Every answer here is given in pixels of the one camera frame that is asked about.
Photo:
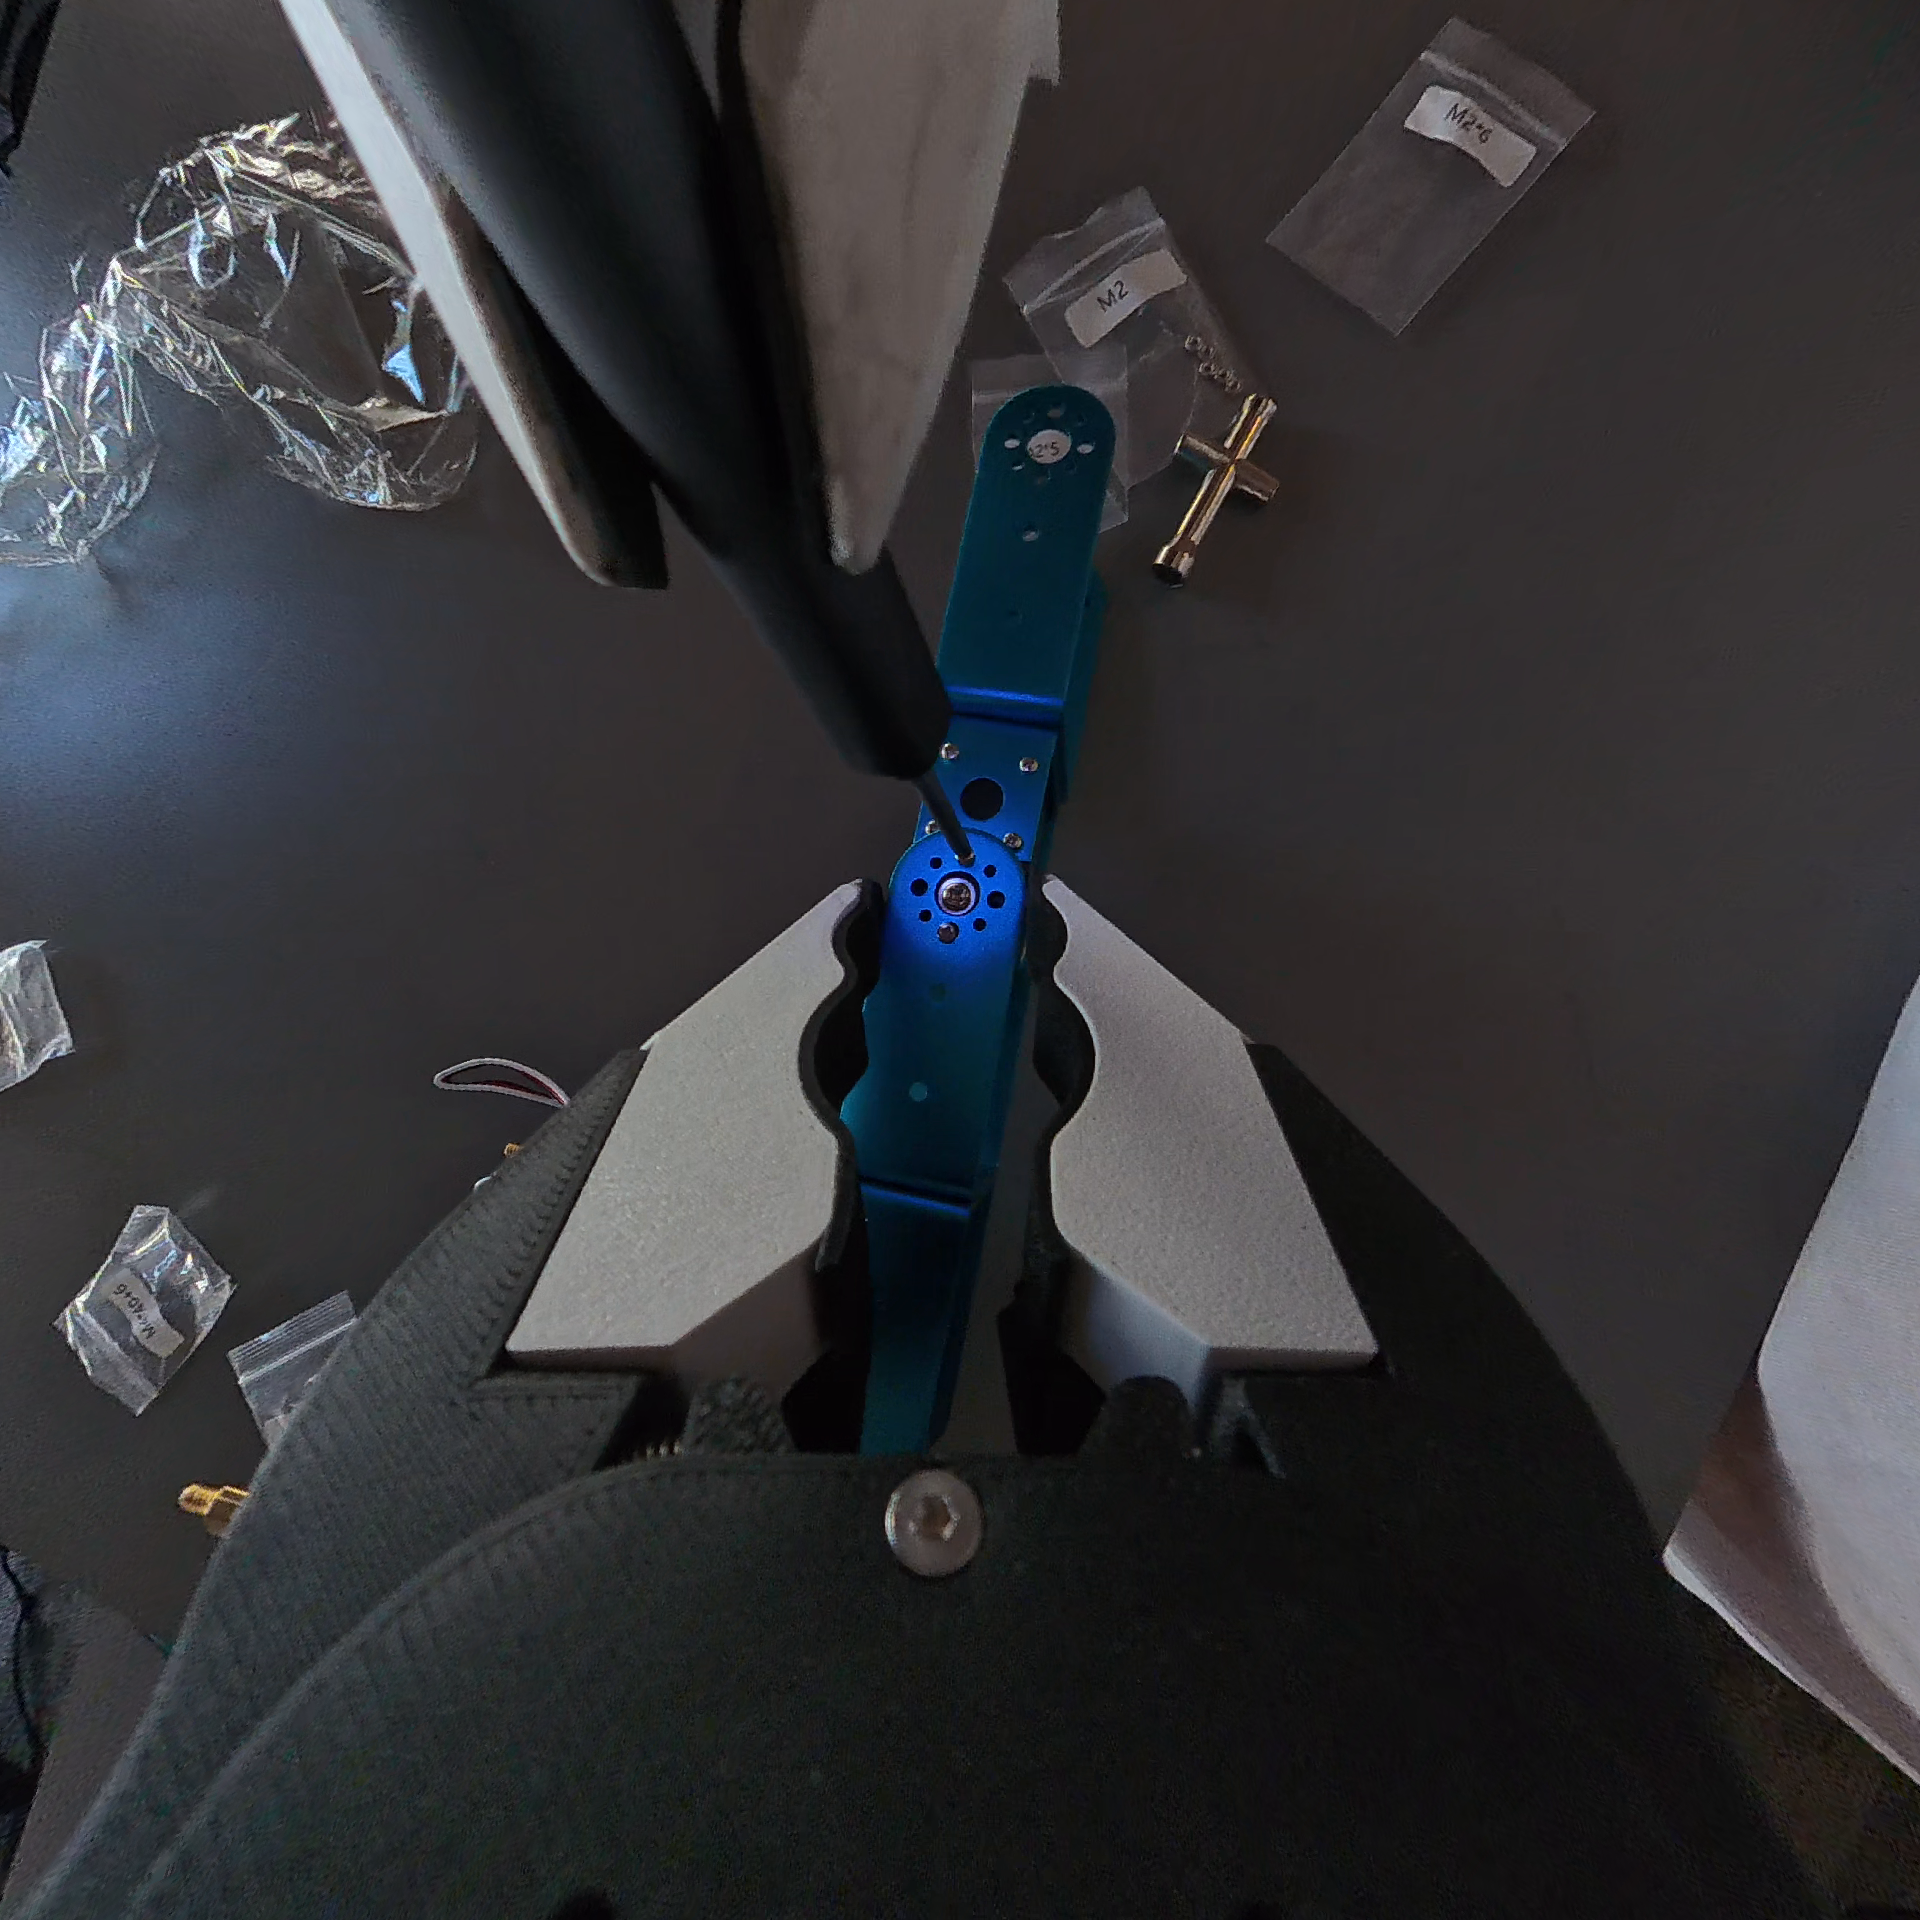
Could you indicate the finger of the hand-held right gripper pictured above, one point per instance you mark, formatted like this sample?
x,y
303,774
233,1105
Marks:
x,y
884,271
481,374

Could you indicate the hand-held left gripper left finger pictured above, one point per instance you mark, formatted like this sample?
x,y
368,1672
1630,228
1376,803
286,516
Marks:
x,y
674,1184

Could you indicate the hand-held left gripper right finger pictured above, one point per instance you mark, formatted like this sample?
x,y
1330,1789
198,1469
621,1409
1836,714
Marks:
x,y
1200,1184

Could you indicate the black screwdriver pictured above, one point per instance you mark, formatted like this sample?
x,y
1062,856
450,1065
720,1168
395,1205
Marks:
x,y
645,300

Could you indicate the blue metal bracket assembly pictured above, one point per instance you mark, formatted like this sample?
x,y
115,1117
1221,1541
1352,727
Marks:
x,y
945,1034

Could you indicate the dark grey desk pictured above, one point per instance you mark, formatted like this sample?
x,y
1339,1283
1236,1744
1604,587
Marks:
x,y
1501,824

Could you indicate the crumpled clear plastic wrap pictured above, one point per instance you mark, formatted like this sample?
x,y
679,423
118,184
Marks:
x,y
254,300

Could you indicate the silver cross wrench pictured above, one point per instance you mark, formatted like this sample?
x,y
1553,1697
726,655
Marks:
x,y
1233,463

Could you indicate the small clear zip bag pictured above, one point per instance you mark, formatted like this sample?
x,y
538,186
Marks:
x,y
143,1305
293,1359
31,1013

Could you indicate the loose brass standoff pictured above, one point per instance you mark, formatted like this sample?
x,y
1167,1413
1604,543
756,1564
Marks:
x,y
211,1505

